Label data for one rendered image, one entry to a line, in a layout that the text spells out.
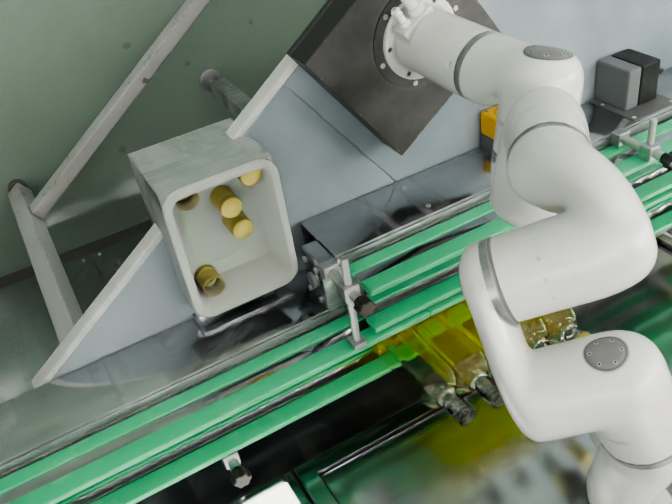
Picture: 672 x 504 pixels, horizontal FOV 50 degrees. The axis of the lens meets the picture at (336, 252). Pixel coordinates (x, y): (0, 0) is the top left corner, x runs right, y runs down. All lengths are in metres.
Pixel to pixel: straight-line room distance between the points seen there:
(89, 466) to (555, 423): 0.66
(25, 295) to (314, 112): 0.93
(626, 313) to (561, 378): 0.82
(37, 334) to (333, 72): 0.92
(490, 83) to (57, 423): 0.76
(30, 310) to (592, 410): 1.35
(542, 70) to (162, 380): 0.69
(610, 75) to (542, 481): 0.75
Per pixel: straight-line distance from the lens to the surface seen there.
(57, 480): 1.10
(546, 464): 1.19
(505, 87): 0.91
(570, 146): 0.69
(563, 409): 0.68
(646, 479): 0.79
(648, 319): 1.49
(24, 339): 1.69
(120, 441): 1.11
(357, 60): 1.09
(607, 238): 0.65
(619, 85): 1.48
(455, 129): 1.32
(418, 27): 1.06
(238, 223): 1.09
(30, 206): 1.71
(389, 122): 1.15
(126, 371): 1.18
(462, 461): 1.19
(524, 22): 1.35
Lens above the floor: 1.70
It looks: 48 degrees down
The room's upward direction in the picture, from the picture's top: 134 degrees clockwise
